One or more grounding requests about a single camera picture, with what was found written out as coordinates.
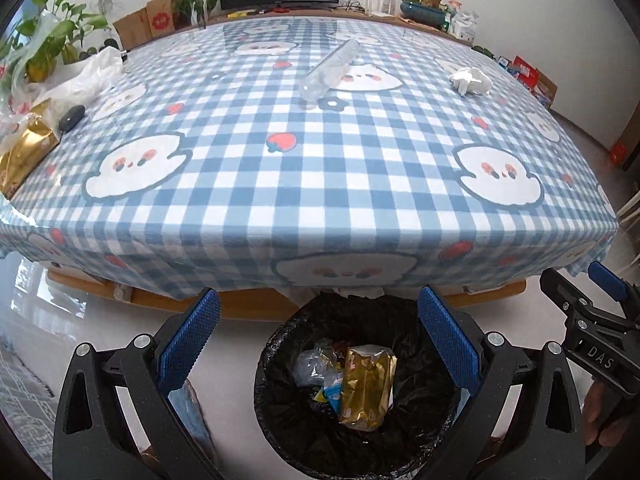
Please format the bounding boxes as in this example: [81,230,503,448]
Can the black lined trash bin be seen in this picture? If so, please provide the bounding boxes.
[254,292,460,479]

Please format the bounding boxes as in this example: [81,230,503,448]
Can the brown cardboard box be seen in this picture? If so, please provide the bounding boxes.
[114,0,175,51]

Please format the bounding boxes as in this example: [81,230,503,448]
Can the person's right hand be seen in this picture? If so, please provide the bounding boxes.
[582,380,639,448]

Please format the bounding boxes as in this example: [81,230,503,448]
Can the colourful toy boxes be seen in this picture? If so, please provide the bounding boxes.
[498,56,558,108]

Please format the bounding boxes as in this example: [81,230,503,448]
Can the small gold snack bag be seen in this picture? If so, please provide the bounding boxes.
[1,100,60,200]

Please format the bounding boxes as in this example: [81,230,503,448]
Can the potted spider plant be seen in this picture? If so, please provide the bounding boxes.
[170,0,219,30]

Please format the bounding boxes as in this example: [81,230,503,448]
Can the white plastic bag on table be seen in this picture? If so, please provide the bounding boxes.
[1,47,124,128]

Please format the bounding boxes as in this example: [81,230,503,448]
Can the large gold snack bag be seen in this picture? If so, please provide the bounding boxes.
[340,344,397,431]

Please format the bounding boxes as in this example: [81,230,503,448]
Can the green pothos plant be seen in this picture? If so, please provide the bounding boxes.
[1,0,111,84]

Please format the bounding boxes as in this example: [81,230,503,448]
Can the blue bonsai planter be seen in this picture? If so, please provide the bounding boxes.
[400,0,446,28]

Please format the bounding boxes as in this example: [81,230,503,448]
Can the clear plastic bag with trash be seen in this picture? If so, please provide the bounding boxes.
[293,339,345,411]

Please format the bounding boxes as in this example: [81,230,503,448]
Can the blue checked cartoon tablecloth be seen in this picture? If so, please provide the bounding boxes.
[1,18,617,299]

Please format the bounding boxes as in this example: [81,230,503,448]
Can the white tissue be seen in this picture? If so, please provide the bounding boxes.
[449,67,492,96]

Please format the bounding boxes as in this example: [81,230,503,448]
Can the dark grey computer mouse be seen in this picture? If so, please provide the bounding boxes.
[58,104,86,133]

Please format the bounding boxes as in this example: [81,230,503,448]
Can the white TV cabinet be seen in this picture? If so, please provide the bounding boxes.
[207,9,473,47]

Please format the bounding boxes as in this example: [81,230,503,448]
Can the clear plastic bottle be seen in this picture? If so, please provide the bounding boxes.
[298,39,360,103]

